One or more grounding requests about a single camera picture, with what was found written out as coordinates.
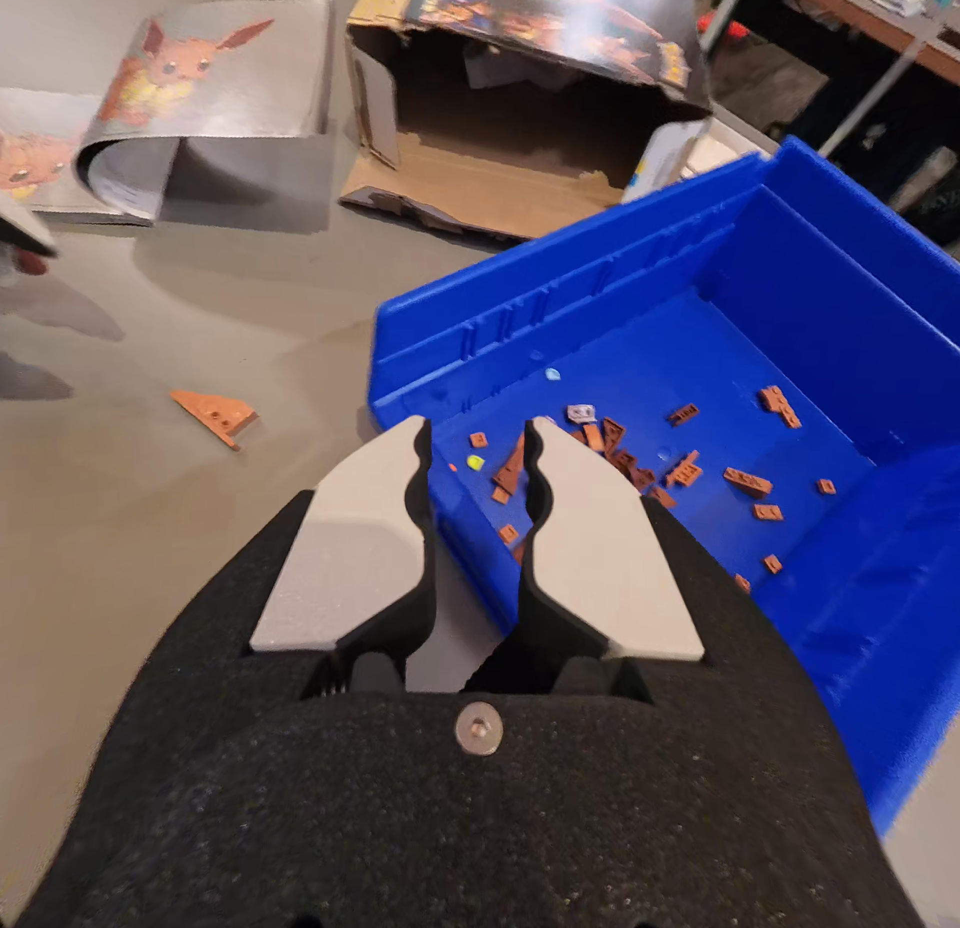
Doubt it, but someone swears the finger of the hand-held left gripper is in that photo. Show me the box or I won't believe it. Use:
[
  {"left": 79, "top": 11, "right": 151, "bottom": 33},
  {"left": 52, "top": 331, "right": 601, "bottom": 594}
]
[{"left": 0, "top": 194, "right": 58, "bottom": 262}]

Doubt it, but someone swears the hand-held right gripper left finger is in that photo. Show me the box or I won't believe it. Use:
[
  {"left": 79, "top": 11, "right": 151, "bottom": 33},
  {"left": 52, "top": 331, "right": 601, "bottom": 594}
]
[{"left": 249, "top": 416, "right": 436, "bottom": 659}]

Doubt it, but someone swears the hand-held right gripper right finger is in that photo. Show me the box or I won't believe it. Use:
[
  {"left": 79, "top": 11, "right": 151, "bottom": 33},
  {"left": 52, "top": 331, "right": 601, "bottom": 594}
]
[{"left": 518, "top": 416, "right": 706, "bottom": 662}]

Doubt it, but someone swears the pile of brown bricks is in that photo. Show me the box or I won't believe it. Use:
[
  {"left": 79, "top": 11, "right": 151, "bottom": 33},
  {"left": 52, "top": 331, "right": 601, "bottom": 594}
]
[{"left": 450, "top": 386, "right": 841, "bottom": 592}]

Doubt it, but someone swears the brown wedge plate brick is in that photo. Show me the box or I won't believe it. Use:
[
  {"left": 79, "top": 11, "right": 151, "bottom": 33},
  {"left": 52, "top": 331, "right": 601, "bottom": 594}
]
[{"left": 170, "top": 390, "right": 258, "bottom": 449}]

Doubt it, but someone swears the blue plastic bin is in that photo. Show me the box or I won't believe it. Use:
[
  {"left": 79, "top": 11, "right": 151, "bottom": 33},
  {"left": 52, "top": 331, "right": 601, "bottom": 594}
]
[{"left": 368, "top": 137, "right": 960, "bottom": 839}]

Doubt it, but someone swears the grey desk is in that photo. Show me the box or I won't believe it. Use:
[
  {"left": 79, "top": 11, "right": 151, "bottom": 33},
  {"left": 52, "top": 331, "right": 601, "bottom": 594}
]
[{"left": 0, "top": 0, "right": 960, "bottom": 928}]

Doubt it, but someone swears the fox print instruction booklet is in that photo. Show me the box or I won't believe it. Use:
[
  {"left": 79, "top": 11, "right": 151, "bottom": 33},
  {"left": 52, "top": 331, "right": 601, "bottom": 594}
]
[{"left": 0, "top": 0, "right": 339, "bottom": 224}]

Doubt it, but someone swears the printed cardboard box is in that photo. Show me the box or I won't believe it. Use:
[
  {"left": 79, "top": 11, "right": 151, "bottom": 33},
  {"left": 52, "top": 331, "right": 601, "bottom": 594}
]
[{"left": 339, "top": 0, "right": 714, "bottom": 247}]

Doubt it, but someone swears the white table leg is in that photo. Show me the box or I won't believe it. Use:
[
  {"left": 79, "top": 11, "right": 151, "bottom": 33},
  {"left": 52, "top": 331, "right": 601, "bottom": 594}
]
[{"left": 818, "top": 14, "right": 960, "bottom": 157}]

